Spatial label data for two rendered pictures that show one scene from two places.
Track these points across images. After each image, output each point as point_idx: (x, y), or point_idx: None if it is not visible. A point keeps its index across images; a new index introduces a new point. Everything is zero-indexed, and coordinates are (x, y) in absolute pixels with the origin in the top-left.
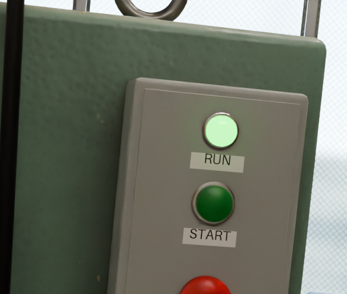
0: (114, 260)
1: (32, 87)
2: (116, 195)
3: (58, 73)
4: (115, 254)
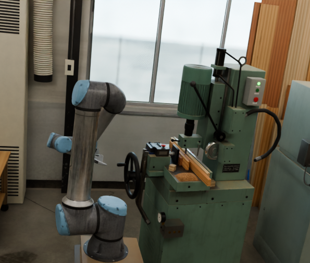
0: (247, 95)
1: (237, 78)
2: (245, 88)
3: (240, 76)
4: (247, 95)
